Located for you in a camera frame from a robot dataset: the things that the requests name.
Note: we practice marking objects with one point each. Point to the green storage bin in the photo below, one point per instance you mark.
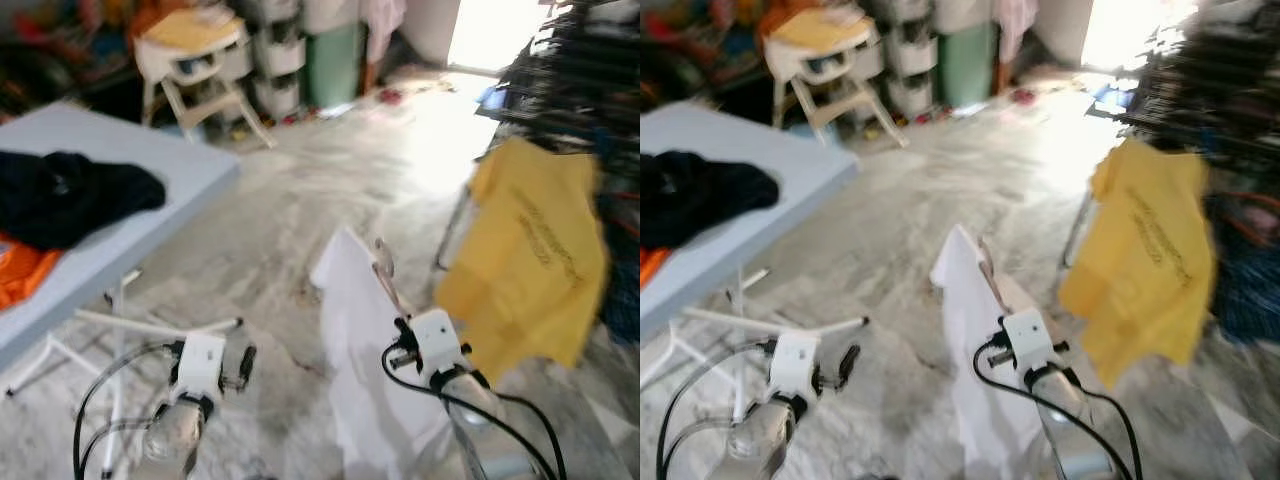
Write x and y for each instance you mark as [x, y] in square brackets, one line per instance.
[335, 65]
[965, 65]

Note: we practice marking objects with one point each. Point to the pink hanging cloth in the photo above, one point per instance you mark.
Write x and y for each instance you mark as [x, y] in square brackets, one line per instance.
[383, 25]
[1015, 25]

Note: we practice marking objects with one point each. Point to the orange garment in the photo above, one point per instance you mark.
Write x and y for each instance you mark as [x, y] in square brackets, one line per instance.
[650, 268]
[20, 280]

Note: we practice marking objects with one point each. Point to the black garment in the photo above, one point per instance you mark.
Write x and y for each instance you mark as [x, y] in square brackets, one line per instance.
[700, 200]
[60, 200]

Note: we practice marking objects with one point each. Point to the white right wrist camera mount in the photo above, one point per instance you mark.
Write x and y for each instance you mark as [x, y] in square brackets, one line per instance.
[438, 340]
[1028, 338]

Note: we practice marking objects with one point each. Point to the light grey folding table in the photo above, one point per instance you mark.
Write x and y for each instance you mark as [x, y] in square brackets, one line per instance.
[120, 150]
[760, 150]

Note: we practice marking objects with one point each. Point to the black drying rack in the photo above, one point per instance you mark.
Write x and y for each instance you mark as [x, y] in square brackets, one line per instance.
[580, 80]
[1210, 80]

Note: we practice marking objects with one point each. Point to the white shirt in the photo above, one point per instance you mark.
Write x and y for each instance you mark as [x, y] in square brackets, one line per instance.
[970, 350]
[360, 350]

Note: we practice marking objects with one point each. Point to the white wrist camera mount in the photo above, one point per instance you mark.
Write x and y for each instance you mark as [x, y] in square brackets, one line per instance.
[795, 365]
[200, 365]
[1028, 338]
[438, 340]

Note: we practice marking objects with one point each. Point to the blue plaid garment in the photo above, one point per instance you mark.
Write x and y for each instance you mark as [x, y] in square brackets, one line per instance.
[622, 280]
[1245, 280]

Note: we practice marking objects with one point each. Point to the white drawer tower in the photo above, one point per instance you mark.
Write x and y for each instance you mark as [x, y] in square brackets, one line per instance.
[280, 55]
[910, 55]

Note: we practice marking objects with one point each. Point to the red sandal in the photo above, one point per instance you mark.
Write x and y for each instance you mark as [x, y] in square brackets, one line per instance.
[389, 97]
[1023, 97]

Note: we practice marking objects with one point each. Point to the white high chair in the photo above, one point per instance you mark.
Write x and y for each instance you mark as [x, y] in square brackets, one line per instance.
[165, 62]
[795, 62]

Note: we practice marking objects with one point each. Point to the yellow shirt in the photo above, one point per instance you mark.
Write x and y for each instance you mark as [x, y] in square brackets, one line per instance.
[1140, 250]
[530, 250]

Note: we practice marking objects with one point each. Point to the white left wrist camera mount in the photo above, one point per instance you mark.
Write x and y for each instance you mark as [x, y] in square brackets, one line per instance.
[795, 365]
[200, 365]

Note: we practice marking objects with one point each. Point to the yellow cushion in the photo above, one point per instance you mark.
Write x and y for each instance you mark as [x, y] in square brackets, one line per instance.
[190, 30]
[820, 28]

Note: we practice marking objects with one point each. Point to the pink clothes hanger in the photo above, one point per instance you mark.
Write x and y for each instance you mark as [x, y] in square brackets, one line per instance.
[988, 262]
[385, 265]

